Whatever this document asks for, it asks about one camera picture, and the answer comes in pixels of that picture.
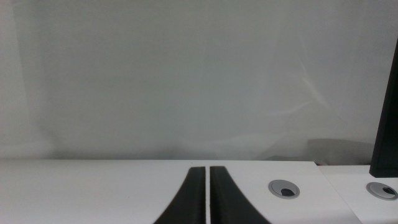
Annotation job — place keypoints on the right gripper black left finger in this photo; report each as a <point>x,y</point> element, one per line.
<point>189,202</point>

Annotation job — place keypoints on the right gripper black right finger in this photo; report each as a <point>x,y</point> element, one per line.
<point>227,202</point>

